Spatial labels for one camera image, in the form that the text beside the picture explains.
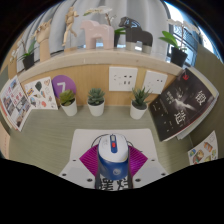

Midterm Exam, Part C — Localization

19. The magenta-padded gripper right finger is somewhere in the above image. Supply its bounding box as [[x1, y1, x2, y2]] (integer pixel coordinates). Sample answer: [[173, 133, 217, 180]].
[[127, 146, 169, 190]]

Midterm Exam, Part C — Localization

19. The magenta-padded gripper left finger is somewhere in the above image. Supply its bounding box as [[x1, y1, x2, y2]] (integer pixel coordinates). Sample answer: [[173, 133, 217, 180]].
[[58, 147, 101, 190]]

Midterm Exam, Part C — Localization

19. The blue and white computer mouse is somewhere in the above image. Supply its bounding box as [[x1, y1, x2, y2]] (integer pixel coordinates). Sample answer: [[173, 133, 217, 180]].
[[96, 133, 130, 182]]

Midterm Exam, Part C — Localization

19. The white mouse pad with drawing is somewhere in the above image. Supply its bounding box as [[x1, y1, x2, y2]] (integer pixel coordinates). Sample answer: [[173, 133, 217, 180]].
[[66, 128, 163, 192]]

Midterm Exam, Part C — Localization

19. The small succulent in white pot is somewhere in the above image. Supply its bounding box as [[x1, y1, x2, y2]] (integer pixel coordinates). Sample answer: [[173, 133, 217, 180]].
[[87, 87, 106, 117], [58, 89, 78, 117], [129, 87, 151, 120]]

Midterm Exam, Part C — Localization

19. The food sticker sheet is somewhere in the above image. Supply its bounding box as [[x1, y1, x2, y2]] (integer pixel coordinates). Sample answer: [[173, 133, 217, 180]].
[[187, 130, 219, 166]]

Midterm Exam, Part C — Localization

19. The black cover book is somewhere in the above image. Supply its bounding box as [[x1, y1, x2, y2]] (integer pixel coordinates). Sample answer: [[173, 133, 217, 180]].
[[148, 67, 218, 142]]

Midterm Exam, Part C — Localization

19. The white card with stickers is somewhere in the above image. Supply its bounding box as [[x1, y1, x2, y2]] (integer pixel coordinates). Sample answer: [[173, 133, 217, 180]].
[[23, 76, 59, 110]]

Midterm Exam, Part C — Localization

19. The round purple sticker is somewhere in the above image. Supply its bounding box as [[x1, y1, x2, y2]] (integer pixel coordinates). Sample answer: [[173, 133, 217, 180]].
[[51, 74, 77, 99]]

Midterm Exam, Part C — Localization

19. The light wooden desk ledge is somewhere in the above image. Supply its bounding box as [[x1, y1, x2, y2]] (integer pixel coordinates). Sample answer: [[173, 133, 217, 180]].
[[16, 48, 184, 105]]

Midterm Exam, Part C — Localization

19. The magazine with photo cover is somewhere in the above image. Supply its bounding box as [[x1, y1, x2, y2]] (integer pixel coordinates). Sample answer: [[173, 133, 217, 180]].
[[0, 75, 32, 132]]

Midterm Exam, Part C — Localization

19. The white orchid in black pot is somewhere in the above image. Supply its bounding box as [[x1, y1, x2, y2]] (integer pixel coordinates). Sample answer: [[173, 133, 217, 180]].
[[83, 5, 127, 48], [158, 18, 201, 68], [9, 36, 39, 71]]

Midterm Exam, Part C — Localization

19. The wooden hand model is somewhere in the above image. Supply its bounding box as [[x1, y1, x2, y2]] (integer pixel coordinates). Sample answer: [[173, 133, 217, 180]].
[[33, 18, 53, 63]]

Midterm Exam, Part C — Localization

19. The dark grey horse figurine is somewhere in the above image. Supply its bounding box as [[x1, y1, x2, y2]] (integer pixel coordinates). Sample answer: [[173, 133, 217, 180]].
[[118, 16, 154, 54]]

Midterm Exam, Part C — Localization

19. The pink horse figurine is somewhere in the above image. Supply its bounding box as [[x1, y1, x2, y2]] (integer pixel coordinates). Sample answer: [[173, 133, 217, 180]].
[[79, 19, 115, 50]]

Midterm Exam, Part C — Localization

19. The wooden artist mannequin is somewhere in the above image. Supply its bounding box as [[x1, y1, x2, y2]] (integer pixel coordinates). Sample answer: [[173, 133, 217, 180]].
[[61, 5, 80, 53]]

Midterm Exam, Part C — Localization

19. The grey curtain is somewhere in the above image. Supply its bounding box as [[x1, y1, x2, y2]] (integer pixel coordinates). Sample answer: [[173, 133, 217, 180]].
[[19, 0, 178, 58]]

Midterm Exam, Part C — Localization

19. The white wall socket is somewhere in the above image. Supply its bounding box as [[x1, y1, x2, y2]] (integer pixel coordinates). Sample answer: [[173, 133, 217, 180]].
[[108, 66, 139, 92], [141, 70, 169, 95]]

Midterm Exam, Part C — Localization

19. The window with dark frame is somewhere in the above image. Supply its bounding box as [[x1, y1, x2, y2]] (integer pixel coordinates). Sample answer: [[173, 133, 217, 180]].
[[163, 1, 214, 54]]

